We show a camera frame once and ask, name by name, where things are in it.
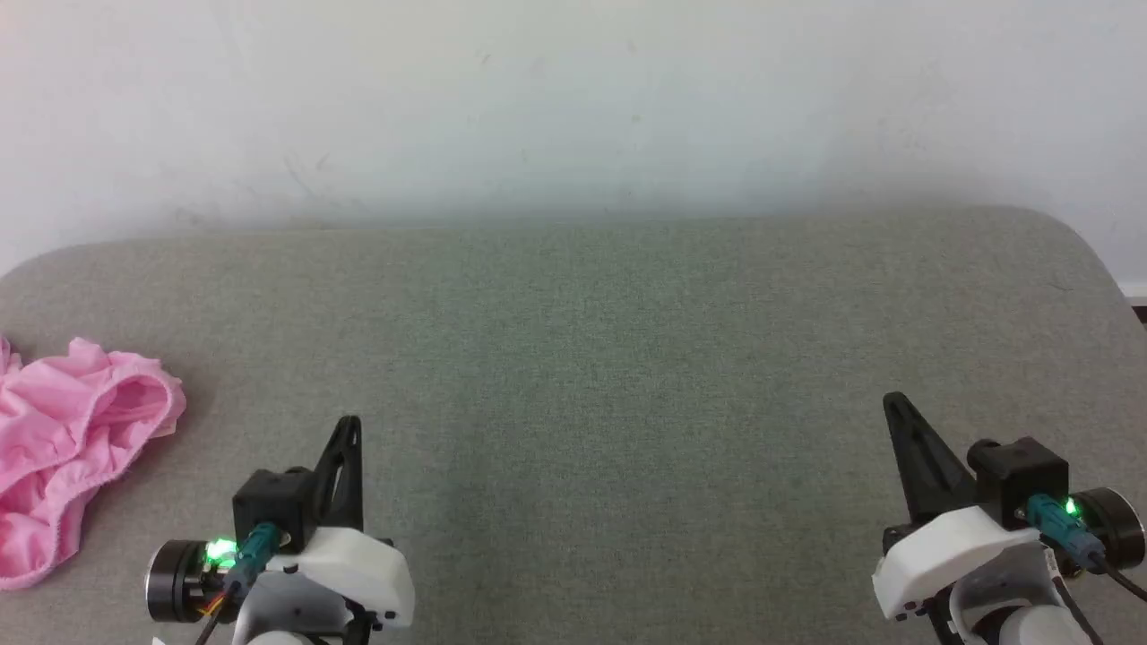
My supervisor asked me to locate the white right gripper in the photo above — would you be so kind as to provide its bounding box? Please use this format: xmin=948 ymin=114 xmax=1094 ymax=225
xmin=873 ymin=391 xmax=1049 ymax=622

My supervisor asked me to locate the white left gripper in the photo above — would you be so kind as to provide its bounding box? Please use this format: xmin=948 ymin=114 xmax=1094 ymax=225
xmin=233 ymin=414 xmax=418 ymax=645

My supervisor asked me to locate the pink garment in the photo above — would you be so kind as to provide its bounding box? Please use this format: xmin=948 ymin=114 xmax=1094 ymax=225
xmin=0 ymin=335 xmax=188 ymax=592

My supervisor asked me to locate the left teal plug black cable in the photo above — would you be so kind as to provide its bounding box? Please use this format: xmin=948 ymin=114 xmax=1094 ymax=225
xmin=195 ymin=522 xmax=282 ymax=645

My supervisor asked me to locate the teal plug black cable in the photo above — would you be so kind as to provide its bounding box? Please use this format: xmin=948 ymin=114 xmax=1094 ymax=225
xmin=1025 ymin=494 xmax=1147 ymax=645
xmin=195 ymin=522 xmax=282 ymax=645

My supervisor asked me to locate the right teal plug black cable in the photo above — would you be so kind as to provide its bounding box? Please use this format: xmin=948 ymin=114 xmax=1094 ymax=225
xmin=1025 ymin=494 xmax=1147 ymax=645

